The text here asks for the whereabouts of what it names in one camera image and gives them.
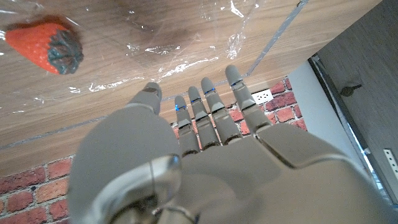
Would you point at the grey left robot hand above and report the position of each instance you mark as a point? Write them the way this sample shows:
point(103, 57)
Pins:
point(248, 180)

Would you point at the clear plastic wrap sheet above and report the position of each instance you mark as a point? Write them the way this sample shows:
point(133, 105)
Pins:
point(155, 37)

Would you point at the white power outlet box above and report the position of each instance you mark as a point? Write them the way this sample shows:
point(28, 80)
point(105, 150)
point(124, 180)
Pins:
point(262, 96)

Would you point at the white pillar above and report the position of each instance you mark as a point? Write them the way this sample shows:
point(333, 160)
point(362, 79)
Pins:
point(320, 118)

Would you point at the red brick printed backdrop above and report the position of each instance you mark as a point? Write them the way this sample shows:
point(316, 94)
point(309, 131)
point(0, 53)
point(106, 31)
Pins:
point(31, 193)

